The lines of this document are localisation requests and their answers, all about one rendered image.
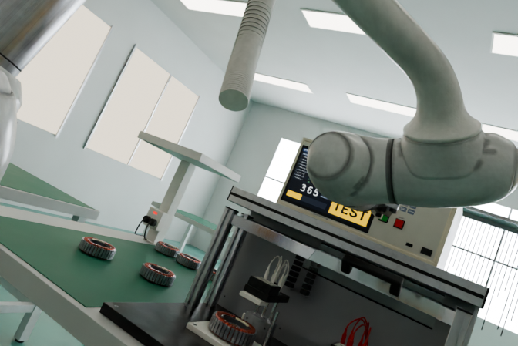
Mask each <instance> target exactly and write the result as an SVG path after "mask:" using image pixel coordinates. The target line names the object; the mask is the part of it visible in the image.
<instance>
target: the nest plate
mask: <svg viewBox="0 0 518 346"><path fill-rule="evenodd" d="M209 323H210V322H209V321H198V322H188V323H187V326H186V328H188V329H189V330H191V331H192V332H193V333H195V334H197V335H198V336H200V337H201V338H203V339H204V340H205V341H207V342H209V343H210V344H212V345H213V346H237V345H234V344H231V343H230V342H227V340H226V341H224V340H223V339H221V338H220V337H218V336H216V335H215V334H214V333H213V332H212V331H211V329H210V328H209V326H208V324H209ZM252 346H262V345H260V344H258V343H257V342H255V341H254V343H253V345H252Z"/></svg>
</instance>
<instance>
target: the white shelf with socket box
mask: <svg viewBox="0 0 518 346"><path fill-rule="evenodd" d="M137 138H139V139H141V140H143V141H145V142H147V143H149V144H150V145H152V146H155V147H156V148H158V149H161V150H162V151H164V152H166V153H169V154H170V155H172V156H174V157H176V158H177V159H179V160H181V161H180V164H179V166H178V168H177V171H176V172H175V174H174V177H173V179H172V181H171V183H170V186H169V188H168V190H167V192H166V194H165V197H164V198H163V201H162V203H161V204H160V208H159V209H157V208H155V207H150V209H149V211H148V213H147V215H146V216H144V217H143V220H142V221H141V222H140V224H141V223H142V222H143V224H144V225H146V229H147V227H149V228H150V229H149V231H148V233H147V235H146V229H145V233H144V235H141V234H137V233H136V232H137V230H138V228H139V226H140V224H139V225H138V227H137V228H136V231H135V235H138V236H142V237H144V238H143V239H144V240H145V241H146V242H148V243H150V244H153V245H155V246H156V243H157V241H162V242H163V239H164V237H165V235H166V233H167V231H168V229H169V226H170V224H171V222H172V220H173V217H174V215H175V213H176V211H177V208H178V206H179V205H180V201H181V200H182V198H183V195H184V193H185V191H186V189H187V187H188V184H189V182H190V180H191V177H192V175H193V173H194V171H195V169H196V167H197V166H198V167H200V168H202V169H204V170H207V171H210V172H212V173H215V174H217V175H219V176H223V177H225V178H228V179H229V180H233V181H235V182H237V183H239V181H240V179H241V176H240V175H239V174H237V173H235V172H234V171H232V170H230V169H228V168H226V167H225V166H223V165H221V164H220V163H218V162H217V161H215V160H212V159H211V158H210V157H208V156H206V155H204V154H202V153H200V152H197V151H195V150H192V149H189V148H186V147H185V146H181V145H178V144H176V143H172V142H170V141H168V140H165V139H162V138H159V137H157V136H154V135H151V134H149V133H145V132H143V131H140V133H139V135H138V137H137Z"/></svg>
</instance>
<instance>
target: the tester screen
mask: <svg viewBox="0 0 518 346"><path fill-rule="evenodd" d="M307 158H308V149H306V148H304V149H303V151H302V153H301V156H300V158H299V161H298V164H297V166H296V167H295V170H294V173H293V175H292V177H291V180H290V183H289V184H288V188H287V189H286V192H285V194H284V198H286V199H288V200H292V201H294V202H296V203H299V204H301V205H304V206H306V207H310V208H311V209H314V210H317V211H319V212H322V213H325V214H327V215H329V216H332V217H335V218H338V219H339V220H343V221H345V222H347V223H350V224H353V225H355V226H357V227H361V228H363V229H365V230H366V227H367V226H368V223H367V225H366V227H363V226H361V225H359V224H356V223H353V222H351V221H349V220H346V219H343V218H341V217H337V216H335V215H333V214H331V213H329V212H328V211H329V209H330V206H331V203H332V201H330V200H329V199H327V198H326V197H324V196H323V195H322V194H321V193H320V194H319V197H318V198H317V197H313V196H311V195H309V194H306V193H303V192H301V191H299V189H300V186H301V184H302V183H304V184H307V185H309V186H312V187H315V186H314V184H313V183H312V182H311V180H310V178H309V175H308V172H307V170H306V166H307ZM288 190H291V191H294V192H295V193H299V194H301V195H304V196H307V197H310V198H312V199H314V200H317V201H320V202H322V203H326V204H327V206H326V208H325V210H324V209H322V208H319V207H316V206H314V205H311V204H309V203H305V202H304V201H301V200H298V199H295V198H293V197H290V196H288V195H286V194H287V192H288ZM371 215H372V214H371ZM371 215H370V217H371ZM370 217H369V219H368V221H369V220H370Z"/></svg>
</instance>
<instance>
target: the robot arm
mask: <svg viewBox="0 0 518 346"><path fill-rule="evenodd" d="M85 1H86V0H0V182H1V180H2V177H3V176H4V174H5V171H6V169H7V167H8V165H9V163H10V160H11V158H12V154H13V151H14V147H15V138H16V130H17V112H18V111H19V109H20V108H21V106H22V84H21V82H20V81H19V80H17V79H16V77H17V76H18V74H19V73H20V72H21V71H22V70H23V69H24V68H25V67H26V66H27V65H28V64H29V63H30V62H31V61H32V60H33V58H34V57H35V56H36V55H37V54H38V53H39V52H40V51H41V50H42V48H43V47H44V46H45V45H46V44H47V43H48V42H49V40H50V39H51V38H52V37H53V36H54V35H55V34H56V33H57V32H58V31H59V30H60V29H61V27H63V26H64V24H65V23H66V22H67V21H68V20H69V19H70V18H71V17H72V16H73V14H74V13H75V12H76V11H77V10H78V9H79V8H80V7H81V6H82V4H83V3H84V2H85ZM332 1H333V2H334V3H335V4H336V5H337V6H338V7H339V8H340V9H341V10H342V11H343V12H344V13H345V14H346V15H347V16H348V17H349V18H350V19H351V20H352V21H353V22H354V23H355V24H356V25H357V26H358V27H359V28H360V29H361V30H362V31H363V32H364V33H365V34H366V35H367V36H368V37H369V38H370V39H371V40H372V41H373V42H374V43H375V44H376V45H377V46H378V47H379V48H380V49H381V50H382V51H383V52H384V53H385V54H386V55H387V56H388V57H389V58H390V59H391V60H392V61H393V62H394V63H395V64H396V65H397V66H398V67H399V68H400V69H401V70H402V71H403V72H404V73H405V74H406V76H407V77H408V78H409V80H410V82H411V84H412V86H413V88H414V90H415V96H416V102H417V103H416V111H415V115H414V116H413V118H412V119H411V120H410V122H408V123H407V124H405V126H404V127H403V135H402V138H395V139H384V138H375V137H369V136H362V135H358V134H354V133H350V132H345V131H329V132H326V133H322V134H321V135H319V136H317V137H316V138H315V139H314V140H313V141H312V142H311V144H310V145H309V147H308V158H307V166H306V170H307V172H308V175H309V178H310V180H311V182H312V183H313V184H314V186H315V188H316V189H317V190H318V191H319V192H320V193H321V194H322V195H323V196H324V197H326V198H327V199H329V200H330V201H332V202H334V203H337V204H340V205H343V206H344V207H347V208H350V209H353V210H356V211H357V212H358V211H360V212H367V211H371V213H372V214H373V215H374V216H375V217H377V218H379V219H382V217H383V215H385V216H386V217H390V216H391V215H392V214H393V213H394V214H396V213H397V211H398V208H399V205H400V204H404V205H410V206H414V207H427V208H457V207H476V206H481V205H486V204H489V203H495V202H497V201H499V200H502V199H505V198H506V197H507V196H508V195H509V194H511V193H512V192H513V191H514V190H515V189H516V188H517V186H518V149H517V148H516V146H515V144H514V143H513V142H512V141H510V140H508V139H507V138H506V137H504V136H501V135H500V134H498V133H485V132H484V131H483V130H482V124H481V122H480V121H479V120H478V119H475V118H473V117H472V116H471V115H470V114H469V113H468V112H467V110H466V107H465V103H464V100H463V95H462V91H461V88H460V85H459V81H458V79H457V76H456V74H455V71H454V69H453V67H452V65H451V64H450V62H449V60H448V59H447V58H446V55H445V54H444V53H443V51H442V50H441V49H440V47H438V45H437V44H436V43H435V41H434V40H433V39H432V38H431V37H430V36H429V34H428V33H427V32H426V31H425V30H424V29H423V28H422V27H421V26H420V24H419V23H418V22H417V21H416V20H415V19H414V18H413V17H412V16H411V15H410V14H409V13H408V12H407V11H406V10H405V9H404V8H403V7H402V5H401V4H400V3H399V2H398V1H397V0H332Z"/></svg>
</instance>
